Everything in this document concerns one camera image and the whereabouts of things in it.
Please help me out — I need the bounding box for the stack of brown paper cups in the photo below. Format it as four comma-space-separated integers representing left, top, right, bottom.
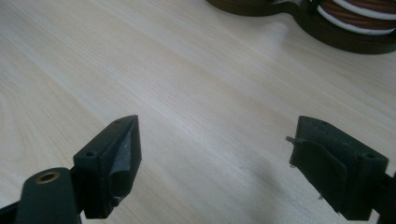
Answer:
317, 0, 396, 36

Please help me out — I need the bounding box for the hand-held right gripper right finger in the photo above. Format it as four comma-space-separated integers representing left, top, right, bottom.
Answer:
285, 115, 390, 222

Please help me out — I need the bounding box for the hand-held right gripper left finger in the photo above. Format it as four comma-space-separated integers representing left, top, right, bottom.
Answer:
73, 115, 143, 219

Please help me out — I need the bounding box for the dark brown wire cup holder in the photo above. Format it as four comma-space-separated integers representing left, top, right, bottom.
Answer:
206, 0, 396, 55

